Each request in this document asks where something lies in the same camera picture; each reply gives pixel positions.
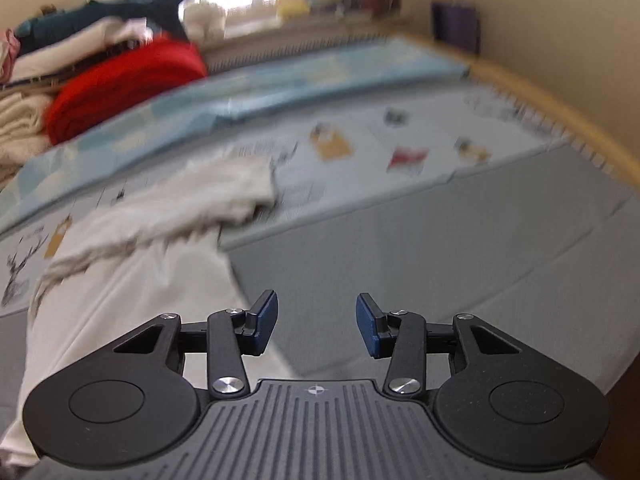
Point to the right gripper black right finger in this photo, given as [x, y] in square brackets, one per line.
[489, 395]

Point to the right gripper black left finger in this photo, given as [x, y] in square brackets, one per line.
[142, 393]

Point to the white small shirt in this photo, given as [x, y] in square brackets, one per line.
[154, 252]

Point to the white folded clothes stack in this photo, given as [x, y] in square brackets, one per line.
[96, 38]

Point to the grey printed bed sheet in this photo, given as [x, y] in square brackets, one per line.
[437, 198]

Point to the cream folded towels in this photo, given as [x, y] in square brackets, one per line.
[22, 135]

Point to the red folded cloth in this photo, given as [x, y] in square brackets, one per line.
[119, 83]

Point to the light blue quilt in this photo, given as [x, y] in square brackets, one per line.
[200, 109]

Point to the dark teal folded cloth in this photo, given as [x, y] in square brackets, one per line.
[41, 32]

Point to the wooden bed frame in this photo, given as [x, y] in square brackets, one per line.
[588, 139]

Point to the dark purple object on wall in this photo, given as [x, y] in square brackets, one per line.
[456, 24]

